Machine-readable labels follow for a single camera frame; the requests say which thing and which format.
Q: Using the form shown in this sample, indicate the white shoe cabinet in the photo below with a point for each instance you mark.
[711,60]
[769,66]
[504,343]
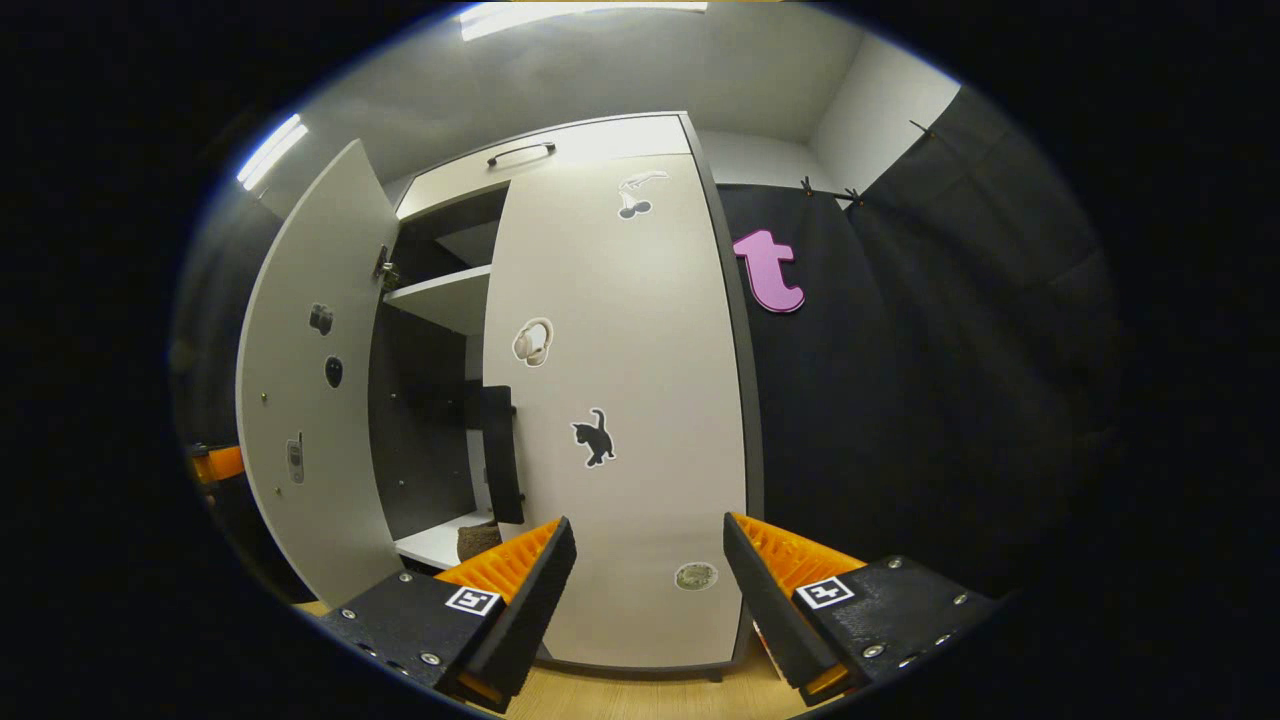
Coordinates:
[440,300]

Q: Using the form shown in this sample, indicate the small ceiling light panel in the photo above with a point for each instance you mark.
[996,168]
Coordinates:
[272,152]

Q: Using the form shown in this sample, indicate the large ceiling light panel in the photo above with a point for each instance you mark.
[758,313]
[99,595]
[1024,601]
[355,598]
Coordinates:
[560,15]

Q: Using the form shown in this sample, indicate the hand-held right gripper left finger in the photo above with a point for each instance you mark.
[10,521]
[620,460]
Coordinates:
[520,620]

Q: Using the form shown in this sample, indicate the brown fuzzy shoe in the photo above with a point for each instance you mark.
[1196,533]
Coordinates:
[478,542]

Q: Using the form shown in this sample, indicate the white door with phone sticker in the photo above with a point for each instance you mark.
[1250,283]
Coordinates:
[310,240]

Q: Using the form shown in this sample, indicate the white cabinet drawer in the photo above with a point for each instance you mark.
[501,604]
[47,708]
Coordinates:
[600,140]

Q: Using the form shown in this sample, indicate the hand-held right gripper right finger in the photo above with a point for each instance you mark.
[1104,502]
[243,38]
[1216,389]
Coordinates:
[770,620]

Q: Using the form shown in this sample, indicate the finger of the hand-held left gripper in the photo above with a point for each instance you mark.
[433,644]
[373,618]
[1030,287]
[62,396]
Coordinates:
[222,464]

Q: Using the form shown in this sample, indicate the white door with cat sticker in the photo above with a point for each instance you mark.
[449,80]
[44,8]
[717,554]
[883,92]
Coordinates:
[640,350]

